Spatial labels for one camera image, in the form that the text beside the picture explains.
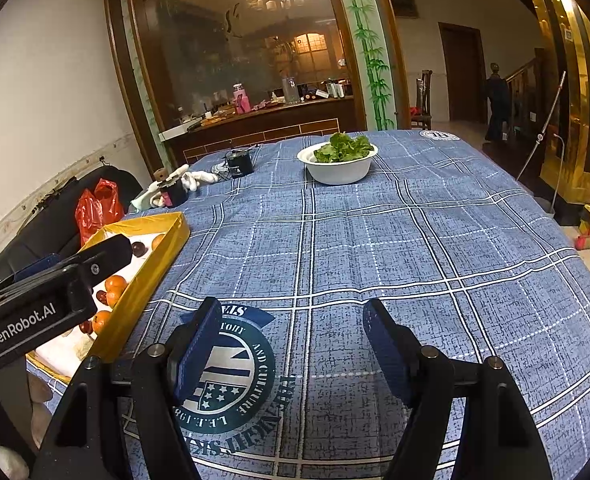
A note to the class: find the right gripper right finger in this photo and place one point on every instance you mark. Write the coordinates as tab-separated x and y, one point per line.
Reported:
498	440

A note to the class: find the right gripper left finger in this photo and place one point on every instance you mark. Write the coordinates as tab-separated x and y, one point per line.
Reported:
84	439

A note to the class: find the orange tangerine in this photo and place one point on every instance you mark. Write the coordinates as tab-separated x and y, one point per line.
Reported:
157	240
115	283
100	320

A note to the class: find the large pale orange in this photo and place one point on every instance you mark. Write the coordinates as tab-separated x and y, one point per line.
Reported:
112	297

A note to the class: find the dark purple plum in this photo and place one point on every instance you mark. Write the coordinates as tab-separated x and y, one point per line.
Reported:
139	249

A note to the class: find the red jujube date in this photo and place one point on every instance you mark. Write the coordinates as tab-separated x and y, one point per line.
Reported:
101	297

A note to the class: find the white gloved left hand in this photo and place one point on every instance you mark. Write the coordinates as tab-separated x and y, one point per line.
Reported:
24	419

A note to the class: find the black sofa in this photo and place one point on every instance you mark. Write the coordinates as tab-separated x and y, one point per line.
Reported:
53	229

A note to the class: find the red plastic bag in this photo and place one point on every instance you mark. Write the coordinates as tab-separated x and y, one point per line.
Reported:
97	209

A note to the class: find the yellow rimmed white tray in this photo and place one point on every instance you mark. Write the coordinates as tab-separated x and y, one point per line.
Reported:
61	356

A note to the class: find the white glove pile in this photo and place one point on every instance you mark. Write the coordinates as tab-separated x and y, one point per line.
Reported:
191	180

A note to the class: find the dark jar with cork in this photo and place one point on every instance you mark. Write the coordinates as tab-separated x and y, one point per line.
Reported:
171	192

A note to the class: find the blue plaid tablecloth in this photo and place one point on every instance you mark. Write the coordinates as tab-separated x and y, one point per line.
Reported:
449	242

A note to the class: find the black jar on table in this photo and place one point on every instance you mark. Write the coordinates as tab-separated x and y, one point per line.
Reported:
239	162

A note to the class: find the pink bottle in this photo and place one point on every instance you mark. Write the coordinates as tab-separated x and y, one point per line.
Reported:
241	101

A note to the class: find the metal mop pole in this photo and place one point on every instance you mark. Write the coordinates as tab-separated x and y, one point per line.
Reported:
543	132

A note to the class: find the white bowl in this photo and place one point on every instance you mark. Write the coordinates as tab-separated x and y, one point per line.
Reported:
335	173

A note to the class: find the wooden counter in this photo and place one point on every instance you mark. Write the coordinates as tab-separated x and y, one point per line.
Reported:
312	118

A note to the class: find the green lettuce leaves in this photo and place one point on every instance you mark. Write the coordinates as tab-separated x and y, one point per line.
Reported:
343	148

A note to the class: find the wooden chair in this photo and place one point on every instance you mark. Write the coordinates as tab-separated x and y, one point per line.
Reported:
421	112

